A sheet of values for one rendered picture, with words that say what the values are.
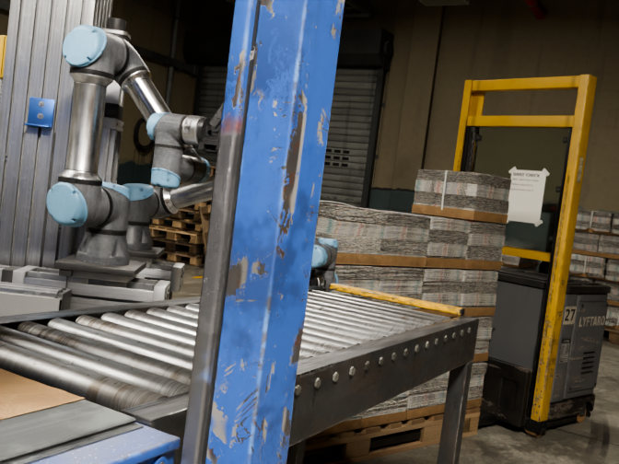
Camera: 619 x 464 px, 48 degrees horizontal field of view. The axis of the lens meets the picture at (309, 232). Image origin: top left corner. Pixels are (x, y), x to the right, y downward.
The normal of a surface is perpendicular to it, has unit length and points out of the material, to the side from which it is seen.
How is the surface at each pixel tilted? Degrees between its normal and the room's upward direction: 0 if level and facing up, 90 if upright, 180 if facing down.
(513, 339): 90
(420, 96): 90
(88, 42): 83
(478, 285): 90
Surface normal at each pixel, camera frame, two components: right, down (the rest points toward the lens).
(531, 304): -0.74, -0.06
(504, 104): -0.50, -0.02
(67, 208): -0.36, 0.14
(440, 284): 0.66, 0.11
